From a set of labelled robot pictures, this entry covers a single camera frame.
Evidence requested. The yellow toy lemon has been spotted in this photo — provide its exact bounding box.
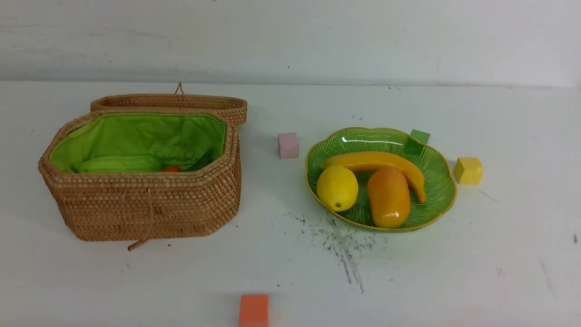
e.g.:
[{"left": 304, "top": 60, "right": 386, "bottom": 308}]
[{"left": 316, "top": 166, "right": 359, "bottom": 213}]

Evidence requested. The yellow toy banana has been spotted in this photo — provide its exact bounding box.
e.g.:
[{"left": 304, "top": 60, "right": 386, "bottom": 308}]
[{"left": 318, "top": 151, "right": 427, "bottom": 203}]

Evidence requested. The orange toy mango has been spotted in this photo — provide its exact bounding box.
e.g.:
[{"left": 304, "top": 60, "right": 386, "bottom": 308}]
[{"left": 367, "top": 166, "right": 411, "bottom": 228}]

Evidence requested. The orange toy carrot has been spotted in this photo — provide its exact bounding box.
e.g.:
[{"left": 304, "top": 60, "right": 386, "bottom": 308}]
[{"left": 162, "top": 148, "right": 218, "bottom": 173}]

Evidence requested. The green toy cucumber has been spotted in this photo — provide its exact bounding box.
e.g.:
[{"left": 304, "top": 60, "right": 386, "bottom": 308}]
[{"left": 73, "top": 155, "right": 163, "bottom": 173}]

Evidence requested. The pink foam cube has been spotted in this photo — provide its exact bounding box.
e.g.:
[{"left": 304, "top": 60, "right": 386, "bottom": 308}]
[{"left": 277, "top": 132, "right": 300, "bottom": 159}]

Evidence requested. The woven wicker basket green lining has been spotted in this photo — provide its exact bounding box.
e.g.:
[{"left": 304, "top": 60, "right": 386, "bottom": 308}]
[{"left": 38, "top": 108, "right": 241, "bottom": 251}]

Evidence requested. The green foam cube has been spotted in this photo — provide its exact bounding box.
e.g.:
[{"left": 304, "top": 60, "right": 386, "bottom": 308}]
[{"left": 410, "top": 129, "right": 430, "bottom": 144}]

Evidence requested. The orange foam cube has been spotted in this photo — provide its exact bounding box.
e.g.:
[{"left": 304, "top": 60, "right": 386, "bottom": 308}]
[{"left": 238, "top": 294, "right": 270, "bottom": 327}]

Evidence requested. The green glass leaf plate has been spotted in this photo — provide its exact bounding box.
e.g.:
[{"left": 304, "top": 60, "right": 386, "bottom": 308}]
[{"left": 305, "top": 128, "right": 457, "bottom": 233}]

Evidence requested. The yellow foam cube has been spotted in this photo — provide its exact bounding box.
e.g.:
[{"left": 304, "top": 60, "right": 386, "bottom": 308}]
[{"left": 453, "top": 157, "right": 483, "bottom": 185}]

